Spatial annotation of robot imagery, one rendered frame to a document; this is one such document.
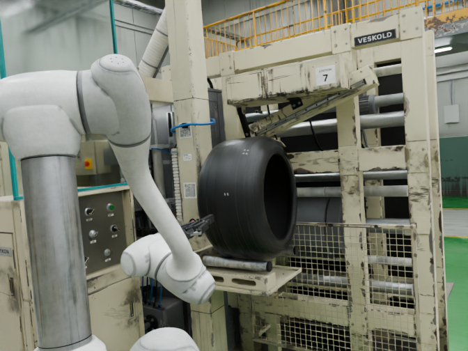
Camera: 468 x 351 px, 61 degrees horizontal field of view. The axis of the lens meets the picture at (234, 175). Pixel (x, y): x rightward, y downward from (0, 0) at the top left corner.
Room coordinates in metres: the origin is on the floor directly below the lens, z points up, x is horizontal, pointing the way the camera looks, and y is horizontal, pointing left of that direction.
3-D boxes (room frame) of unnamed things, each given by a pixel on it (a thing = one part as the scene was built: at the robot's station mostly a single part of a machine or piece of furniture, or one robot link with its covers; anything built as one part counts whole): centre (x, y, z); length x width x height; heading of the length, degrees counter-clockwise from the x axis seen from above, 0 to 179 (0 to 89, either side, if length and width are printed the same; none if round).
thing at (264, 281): (1.74, 0.03, 0.84); 0.36 x 0.09 x 0.06; 58
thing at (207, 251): (1.95, 0.11, 0.90); 0.40 x 0.03 x 0.10; 148
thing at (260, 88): (2.04, -0.31, 1.71); 0.61 x 0.25 x 0.15; 58
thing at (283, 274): (1.86, -0.05, 0.80); 0.37 x 0.36 x 0.02; 148
